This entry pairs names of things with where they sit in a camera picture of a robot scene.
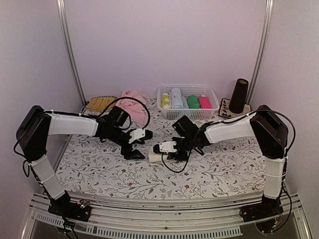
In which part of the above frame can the cream white towel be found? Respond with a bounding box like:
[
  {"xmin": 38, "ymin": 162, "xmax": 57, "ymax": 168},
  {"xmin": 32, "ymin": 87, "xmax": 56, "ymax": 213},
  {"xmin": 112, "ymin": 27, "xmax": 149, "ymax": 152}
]
[{"xmin": 148, "ymin": 147, "xmax": 168, "ymax": 163}]

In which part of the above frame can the pink towel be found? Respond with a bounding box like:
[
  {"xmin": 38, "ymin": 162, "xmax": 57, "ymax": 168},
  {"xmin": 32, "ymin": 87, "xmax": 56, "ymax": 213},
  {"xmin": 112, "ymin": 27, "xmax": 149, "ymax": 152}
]
[{"xmin": 117, "ymin": 90, "xmax": 148, "ymax": 125}]

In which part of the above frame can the white plastic basket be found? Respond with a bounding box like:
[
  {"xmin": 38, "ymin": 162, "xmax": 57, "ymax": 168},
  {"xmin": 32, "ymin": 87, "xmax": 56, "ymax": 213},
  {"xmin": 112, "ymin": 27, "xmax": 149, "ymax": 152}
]
[{"xmin": 157, "ymin": 84, "xmax": 219, "ymax": 120}]

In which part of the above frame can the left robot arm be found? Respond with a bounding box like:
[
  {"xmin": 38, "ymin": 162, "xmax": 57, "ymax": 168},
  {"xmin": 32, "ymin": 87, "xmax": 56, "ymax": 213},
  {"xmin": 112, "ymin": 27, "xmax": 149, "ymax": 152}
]
[{"xmin": 15, "ymin": 98, "xmax": 153, "ymax": 216}]

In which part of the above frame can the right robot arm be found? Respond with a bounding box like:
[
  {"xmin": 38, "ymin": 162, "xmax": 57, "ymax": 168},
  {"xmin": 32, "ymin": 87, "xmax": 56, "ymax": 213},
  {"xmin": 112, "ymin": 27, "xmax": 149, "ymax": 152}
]
[{"xmin": 169, "ymin": 105, "xmax": 292, "ymax": 217}]

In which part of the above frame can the yellow woven mat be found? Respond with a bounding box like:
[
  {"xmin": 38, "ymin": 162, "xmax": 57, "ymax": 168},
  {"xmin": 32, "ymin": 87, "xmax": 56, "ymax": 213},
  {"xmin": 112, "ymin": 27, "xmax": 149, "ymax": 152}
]
[{"xmin": 86, "ymin": 96, "xmax": 117, "ymax": 112}]

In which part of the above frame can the grey blue rolled towel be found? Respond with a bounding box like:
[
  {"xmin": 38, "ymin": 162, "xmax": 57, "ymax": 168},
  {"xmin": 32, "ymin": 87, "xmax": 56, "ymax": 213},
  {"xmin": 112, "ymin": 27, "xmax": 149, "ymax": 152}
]
[{"xmin": 181, "ymin": 96, "xmax": 189, "ymax": 109}]

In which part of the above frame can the green rolled towel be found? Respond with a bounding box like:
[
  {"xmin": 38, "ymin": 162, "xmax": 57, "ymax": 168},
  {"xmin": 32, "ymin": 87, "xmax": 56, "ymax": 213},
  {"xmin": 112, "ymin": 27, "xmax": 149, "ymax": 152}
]
[{"xmin": 187, "ymin": 95, "xmax": 200, "ymax": 109}]

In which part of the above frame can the magenta rolled towel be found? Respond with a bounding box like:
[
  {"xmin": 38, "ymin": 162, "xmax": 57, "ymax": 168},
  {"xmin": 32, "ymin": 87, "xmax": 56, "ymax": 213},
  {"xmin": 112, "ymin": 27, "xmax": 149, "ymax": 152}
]
[{"xmin": 198, "ymin": 96, "xmax": 211, "ymax": 109}]

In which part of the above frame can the light blue rolled towel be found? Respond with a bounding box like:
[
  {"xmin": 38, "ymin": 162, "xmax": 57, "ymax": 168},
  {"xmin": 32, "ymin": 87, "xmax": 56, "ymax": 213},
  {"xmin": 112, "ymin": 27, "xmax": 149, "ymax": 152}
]
[{"xmin": 171, "ymin": 88, "xmax": 183, "ymax": 110}]

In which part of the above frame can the floral coaster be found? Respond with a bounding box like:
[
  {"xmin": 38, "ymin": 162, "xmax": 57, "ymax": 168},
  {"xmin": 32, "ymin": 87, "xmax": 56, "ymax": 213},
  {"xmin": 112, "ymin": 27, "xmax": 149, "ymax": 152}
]
[{"xmin": 218, "ymin": 98, "xmax": 251, "ymax": 119}]

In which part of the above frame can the floral tablecloth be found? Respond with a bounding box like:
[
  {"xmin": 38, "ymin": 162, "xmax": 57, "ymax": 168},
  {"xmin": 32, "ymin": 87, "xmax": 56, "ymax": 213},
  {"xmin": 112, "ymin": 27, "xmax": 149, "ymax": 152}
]
[{"xmin": 49, "ymin": 98, "xmax": 285, "ymax": 201}]

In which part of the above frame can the yellow dotted rolled towel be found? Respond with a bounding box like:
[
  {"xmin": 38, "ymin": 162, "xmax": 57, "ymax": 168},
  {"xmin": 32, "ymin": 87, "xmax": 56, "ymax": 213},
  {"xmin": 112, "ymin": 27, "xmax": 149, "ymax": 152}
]
[{"xmin": 161, "ymin": 93, "xmax": 171, "ymax": 109}]

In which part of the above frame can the dark brown tall cup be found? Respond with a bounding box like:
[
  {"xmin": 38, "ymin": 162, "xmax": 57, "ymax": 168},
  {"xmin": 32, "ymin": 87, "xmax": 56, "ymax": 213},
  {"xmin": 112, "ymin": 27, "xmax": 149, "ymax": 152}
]
[{"xmin": 229, "ymin": 79, "xmax": 249, "ymax": 114}]

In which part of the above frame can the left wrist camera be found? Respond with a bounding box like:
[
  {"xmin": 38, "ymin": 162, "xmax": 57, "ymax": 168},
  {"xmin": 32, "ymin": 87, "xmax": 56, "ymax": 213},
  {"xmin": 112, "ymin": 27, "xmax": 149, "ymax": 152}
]
[{"xmin": 129, "ymin": 128, "xmax": 153, "ymax": 144}]

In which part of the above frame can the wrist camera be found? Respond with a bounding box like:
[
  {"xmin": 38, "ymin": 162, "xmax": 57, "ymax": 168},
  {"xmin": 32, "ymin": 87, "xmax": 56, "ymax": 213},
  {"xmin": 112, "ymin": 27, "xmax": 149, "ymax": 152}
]
[
  {"xmin": 129, "ymin": 128, "xmax": 153, "ymax": 144},
  {"xmin": 153, "ymin": 141, "xmax": 177, "ymax": 154}
]

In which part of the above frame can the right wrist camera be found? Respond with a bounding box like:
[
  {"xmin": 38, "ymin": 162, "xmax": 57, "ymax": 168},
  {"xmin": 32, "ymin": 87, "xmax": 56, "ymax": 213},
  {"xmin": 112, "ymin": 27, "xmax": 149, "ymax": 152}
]
[{"xmin": 153, "ymin": 141, "xmax": 177, "ymax": 154}]

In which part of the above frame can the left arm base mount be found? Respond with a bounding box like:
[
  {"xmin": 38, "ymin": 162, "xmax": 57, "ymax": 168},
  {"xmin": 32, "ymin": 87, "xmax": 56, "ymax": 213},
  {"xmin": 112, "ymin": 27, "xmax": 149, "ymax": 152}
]
[{"xmin": 48, "ymin": 200, "xmax": 92, "ymax": 222}]

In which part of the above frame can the aluminium front rail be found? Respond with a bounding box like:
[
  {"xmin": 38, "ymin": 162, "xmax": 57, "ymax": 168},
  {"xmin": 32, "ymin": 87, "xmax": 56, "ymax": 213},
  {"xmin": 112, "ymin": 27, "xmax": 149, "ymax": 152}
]
[{"xmin": 22, "ymin": 192, "xmax": 312, "ymax": 239}]

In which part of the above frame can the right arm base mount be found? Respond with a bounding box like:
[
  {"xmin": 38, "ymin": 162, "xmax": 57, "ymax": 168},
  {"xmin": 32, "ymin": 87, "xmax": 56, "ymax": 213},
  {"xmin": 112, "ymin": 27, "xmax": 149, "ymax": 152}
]
[{"xmin": 239, "ymin": 200, "xmax": 284, "ymax": 222}]

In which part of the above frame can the left aluminium frame post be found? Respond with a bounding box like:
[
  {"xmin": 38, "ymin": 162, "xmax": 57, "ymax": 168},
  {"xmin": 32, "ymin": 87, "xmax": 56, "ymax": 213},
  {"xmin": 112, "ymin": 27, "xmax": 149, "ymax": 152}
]
[{"xmin": 56, "ymin": 0, "xmax": 87, "ymax": 106}]

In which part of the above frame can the aluminium frame post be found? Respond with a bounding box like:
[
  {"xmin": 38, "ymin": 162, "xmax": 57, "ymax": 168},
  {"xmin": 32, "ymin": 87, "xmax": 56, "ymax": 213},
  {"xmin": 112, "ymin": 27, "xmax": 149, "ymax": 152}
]
[
  {"xmin": 250, "ymin": 0, "xmax": 274, "ymax": 87},
  {"xmin": 56, "ymin": 0, "xmax": 87, "ymax": 106}
]

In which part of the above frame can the right aluminium frame post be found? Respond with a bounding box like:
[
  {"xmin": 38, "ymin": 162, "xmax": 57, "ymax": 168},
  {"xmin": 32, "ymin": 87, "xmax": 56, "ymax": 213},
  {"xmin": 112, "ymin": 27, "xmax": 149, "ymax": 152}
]
[{"xmin": 250, "ymin": 0, "xmax": 274, "ymax": 87}]

